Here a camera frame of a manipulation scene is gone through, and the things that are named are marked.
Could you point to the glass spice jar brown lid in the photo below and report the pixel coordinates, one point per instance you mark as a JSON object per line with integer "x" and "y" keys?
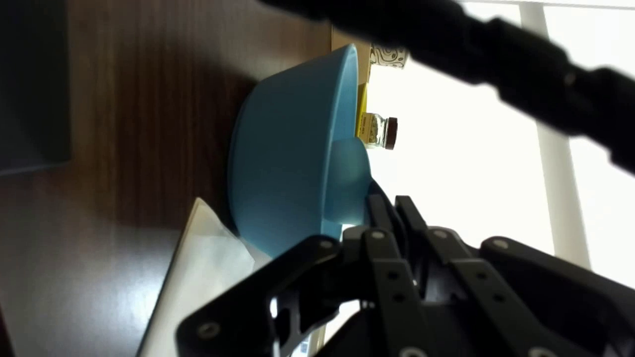
{"x": 375, "y": 130}

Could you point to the patterned paper coffee cup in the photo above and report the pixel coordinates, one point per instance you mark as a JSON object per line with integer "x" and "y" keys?
{"x": 389, "y": 56}

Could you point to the yellow packet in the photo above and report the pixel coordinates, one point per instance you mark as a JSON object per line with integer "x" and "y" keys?
{"x": 362, "y": 101}

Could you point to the white paper sheet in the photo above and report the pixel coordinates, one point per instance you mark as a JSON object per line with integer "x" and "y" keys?
{"x": 208, "y": 277}

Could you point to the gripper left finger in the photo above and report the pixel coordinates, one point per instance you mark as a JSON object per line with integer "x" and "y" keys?
{"x": 297, "y": 277}

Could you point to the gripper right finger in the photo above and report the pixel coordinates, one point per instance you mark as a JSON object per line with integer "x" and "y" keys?
{"x": 536, "y": 277}

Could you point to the blue bowl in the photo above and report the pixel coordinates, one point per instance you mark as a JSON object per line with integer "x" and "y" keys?
{"x": 283, "y": 158}

